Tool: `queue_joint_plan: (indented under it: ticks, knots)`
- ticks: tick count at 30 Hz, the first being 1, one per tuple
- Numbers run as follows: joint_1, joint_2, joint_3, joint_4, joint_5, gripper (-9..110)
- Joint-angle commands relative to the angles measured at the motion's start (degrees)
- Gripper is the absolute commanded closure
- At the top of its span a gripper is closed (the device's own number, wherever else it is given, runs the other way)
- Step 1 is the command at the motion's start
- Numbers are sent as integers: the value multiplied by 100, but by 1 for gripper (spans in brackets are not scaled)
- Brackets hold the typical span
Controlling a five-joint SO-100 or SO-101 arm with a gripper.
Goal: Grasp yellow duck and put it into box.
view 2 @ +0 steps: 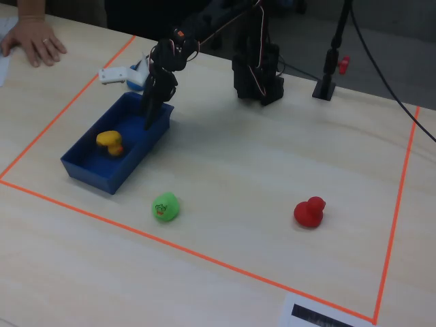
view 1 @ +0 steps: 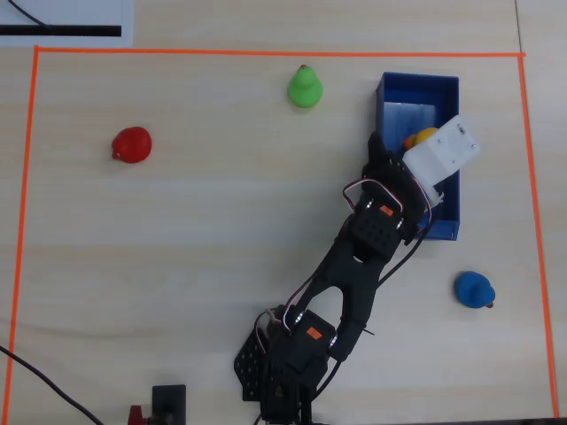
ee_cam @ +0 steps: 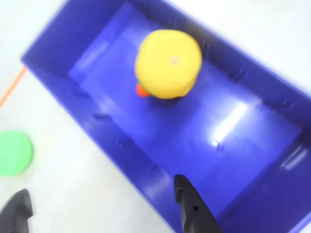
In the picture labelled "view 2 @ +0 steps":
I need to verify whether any orange tape strip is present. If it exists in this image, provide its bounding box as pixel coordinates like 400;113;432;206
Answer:
372;105;421;325
0;178;377;325
0;35;137;181

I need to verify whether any red clamp knob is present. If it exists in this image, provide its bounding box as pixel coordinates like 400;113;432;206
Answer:
338;55;352;76

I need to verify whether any yellow rubber duck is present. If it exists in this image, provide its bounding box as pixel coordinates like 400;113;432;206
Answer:
95;130;124;158

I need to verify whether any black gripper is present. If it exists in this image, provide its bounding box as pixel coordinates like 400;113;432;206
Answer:
140;36;202;131

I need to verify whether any red rubber duck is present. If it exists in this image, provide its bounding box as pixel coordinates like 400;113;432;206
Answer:
293;196;327;229

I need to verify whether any white camera housing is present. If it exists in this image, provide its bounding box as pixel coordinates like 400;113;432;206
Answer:
98;50;151;91

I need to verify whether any thick black cable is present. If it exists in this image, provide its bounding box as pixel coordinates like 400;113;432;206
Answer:
348;0;436;144

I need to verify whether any white paper with black bar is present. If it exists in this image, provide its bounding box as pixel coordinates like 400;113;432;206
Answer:
278;292;375;327

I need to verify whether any blue plastic box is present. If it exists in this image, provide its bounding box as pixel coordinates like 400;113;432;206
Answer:
60;91;175;196

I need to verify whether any black camera stand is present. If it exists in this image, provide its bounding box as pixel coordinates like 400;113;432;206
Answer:
311;0;356;102

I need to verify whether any person forearm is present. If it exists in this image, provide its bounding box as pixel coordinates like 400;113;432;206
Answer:
16;0;46;18

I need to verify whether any person left hand with ring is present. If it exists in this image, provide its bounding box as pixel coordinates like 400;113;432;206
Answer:
0;15;68;68

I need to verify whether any green rubber duck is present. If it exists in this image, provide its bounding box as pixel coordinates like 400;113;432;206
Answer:
151;191;181;224

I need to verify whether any thin black power cable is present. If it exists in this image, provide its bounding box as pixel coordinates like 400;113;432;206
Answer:
277;56;323;83

